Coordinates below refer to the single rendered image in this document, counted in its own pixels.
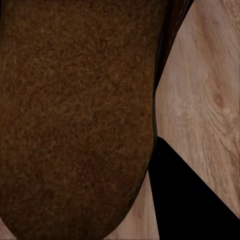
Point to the sandal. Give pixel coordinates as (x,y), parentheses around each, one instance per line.
(78,81)

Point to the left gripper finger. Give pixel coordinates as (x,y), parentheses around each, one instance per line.
(185,207)

